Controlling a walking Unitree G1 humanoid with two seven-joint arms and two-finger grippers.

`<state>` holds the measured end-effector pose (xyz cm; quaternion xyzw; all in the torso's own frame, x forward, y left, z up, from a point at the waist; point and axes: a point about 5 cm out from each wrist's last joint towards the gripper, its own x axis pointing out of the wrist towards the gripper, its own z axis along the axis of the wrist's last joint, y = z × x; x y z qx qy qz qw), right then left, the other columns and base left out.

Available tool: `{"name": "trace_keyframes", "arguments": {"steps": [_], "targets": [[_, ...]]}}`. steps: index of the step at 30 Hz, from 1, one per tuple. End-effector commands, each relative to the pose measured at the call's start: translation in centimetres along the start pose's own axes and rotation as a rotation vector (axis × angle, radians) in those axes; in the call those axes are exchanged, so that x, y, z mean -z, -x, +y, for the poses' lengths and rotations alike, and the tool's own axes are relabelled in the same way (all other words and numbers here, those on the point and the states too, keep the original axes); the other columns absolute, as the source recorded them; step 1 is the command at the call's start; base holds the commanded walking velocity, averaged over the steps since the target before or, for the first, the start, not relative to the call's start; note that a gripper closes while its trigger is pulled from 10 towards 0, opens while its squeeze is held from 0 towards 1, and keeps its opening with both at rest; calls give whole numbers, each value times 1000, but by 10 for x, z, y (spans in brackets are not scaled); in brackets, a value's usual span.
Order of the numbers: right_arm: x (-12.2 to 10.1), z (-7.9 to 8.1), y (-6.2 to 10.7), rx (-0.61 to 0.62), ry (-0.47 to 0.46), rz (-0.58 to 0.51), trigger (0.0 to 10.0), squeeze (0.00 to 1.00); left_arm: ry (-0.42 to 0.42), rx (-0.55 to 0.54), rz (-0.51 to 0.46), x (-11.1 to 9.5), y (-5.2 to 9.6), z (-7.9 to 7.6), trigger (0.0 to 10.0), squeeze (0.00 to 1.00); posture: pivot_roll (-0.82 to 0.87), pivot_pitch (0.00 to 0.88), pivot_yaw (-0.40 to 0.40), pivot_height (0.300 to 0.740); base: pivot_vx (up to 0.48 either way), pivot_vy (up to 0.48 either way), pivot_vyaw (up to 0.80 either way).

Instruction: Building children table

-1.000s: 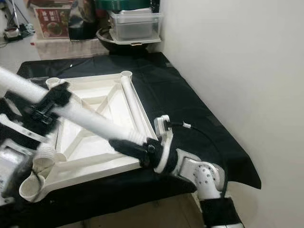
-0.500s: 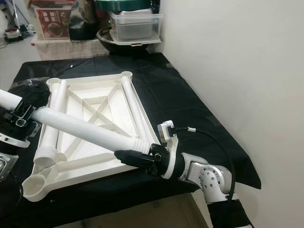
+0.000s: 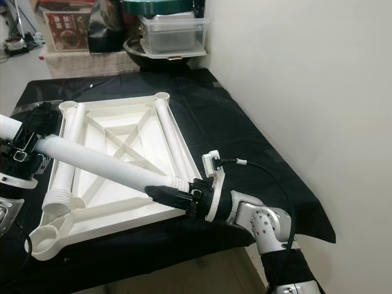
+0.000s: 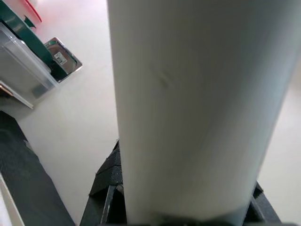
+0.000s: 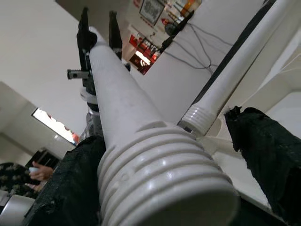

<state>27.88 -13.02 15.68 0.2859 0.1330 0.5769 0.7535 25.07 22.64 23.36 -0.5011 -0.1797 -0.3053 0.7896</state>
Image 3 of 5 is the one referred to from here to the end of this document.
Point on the white plastic table top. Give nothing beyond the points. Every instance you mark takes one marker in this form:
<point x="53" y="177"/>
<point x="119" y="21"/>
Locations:
<point x="116" y="202"/>

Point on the black round wok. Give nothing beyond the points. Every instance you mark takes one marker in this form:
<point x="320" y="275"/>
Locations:
<point x="147" y="60"/>

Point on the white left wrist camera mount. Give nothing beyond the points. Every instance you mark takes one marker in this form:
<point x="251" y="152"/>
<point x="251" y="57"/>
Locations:
<point x="19" y="182"/>

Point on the beige cloth covered stand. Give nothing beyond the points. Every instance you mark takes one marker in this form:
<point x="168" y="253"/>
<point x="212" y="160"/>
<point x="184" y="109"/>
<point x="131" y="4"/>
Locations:
<point x="86" y="66"/>

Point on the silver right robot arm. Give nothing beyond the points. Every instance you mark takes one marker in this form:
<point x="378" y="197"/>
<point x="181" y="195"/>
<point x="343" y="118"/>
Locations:
<point x="257" y="223"/>

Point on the black glossy bag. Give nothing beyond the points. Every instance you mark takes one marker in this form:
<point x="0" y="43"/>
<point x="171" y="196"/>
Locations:
<point x="105" y="27"/>

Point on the dark green pot lid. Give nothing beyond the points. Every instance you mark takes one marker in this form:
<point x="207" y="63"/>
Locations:
<point x="156" y="6"/>

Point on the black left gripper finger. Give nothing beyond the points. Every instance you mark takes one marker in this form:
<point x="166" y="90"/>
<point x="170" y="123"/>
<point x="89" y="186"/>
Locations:
<point x="45" y="120"/>

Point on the clear plastic storage container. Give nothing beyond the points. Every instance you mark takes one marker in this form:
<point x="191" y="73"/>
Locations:
<point x="174" y="37"/>

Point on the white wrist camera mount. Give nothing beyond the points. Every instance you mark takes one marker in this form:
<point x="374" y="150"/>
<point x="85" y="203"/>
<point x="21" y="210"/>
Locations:
<point x="19" y="182"/>
<point x="211" y="184"/>

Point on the black tablecloth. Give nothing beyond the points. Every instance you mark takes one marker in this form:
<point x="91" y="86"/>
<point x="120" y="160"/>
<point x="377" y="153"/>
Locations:
<point x="251" y="141"/>

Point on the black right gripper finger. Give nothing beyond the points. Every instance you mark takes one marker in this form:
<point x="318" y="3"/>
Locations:
<point x="168" y="197"/>

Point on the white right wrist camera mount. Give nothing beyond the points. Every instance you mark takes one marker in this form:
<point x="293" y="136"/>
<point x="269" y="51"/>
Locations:
<point x="211" y="184"/>

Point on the red printed carton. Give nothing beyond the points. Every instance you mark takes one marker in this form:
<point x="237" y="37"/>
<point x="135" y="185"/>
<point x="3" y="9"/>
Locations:
<point x="70" y="33"/>

